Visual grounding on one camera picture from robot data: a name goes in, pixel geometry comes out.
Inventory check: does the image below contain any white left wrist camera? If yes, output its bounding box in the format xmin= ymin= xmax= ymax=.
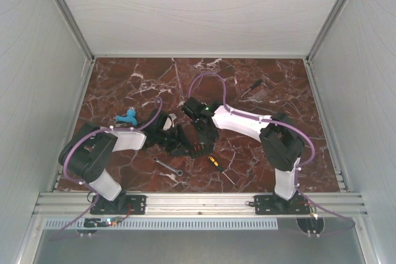
xmin=163 ymin=113 xmax=177 ymax=131

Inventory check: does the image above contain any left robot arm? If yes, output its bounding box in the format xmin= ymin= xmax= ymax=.
xmin=58 ymin=109 xmax=191 ymax=213

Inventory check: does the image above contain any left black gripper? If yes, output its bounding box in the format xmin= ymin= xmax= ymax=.
xmin=157 ymin=125 xmax=196 ymax=157

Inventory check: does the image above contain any blue plastic part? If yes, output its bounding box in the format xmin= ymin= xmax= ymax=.
xmin=116 ymin=108 xmax=138 ymax=126

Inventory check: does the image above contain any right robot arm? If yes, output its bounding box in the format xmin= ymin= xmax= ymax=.
xmin=182 ymin=97 xmax=304 ymax=215

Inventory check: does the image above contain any yellow black screwdriver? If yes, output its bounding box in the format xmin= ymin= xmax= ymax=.
xmin=208 ymin=156 xmax=224 ymax=173

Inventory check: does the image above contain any black fuse box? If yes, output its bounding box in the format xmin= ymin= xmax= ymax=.
xmin=171 ymin=143 xmax=214 ymax=159

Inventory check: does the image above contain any black handled screwdriver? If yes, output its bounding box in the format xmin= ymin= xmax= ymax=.
xmin=241 ymin=79 xmax=262 ymax=97

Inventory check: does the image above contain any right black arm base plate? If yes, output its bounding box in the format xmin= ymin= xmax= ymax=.
xmin=249 ymin=194 xmax=311 ymax=215

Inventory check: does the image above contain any aluminium front rail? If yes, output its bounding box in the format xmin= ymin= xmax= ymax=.
xmin=33 ymin=192 xmax=368 ymax=218

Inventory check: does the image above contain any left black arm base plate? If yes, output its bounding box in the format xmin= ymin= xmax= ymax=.
xmin=90 ymin=194 xmax=147 ymax=215

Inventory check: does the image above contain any silver combination wrench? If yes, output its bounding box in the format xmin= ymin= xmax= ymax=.
xmin=153 ymin=157 xmax=183 ymax=176

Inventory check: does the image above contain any light blue slotted cable duct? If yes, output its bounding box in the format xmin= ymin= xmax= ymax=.
xmin=42 ymin=218 xmax=278 ymax=231

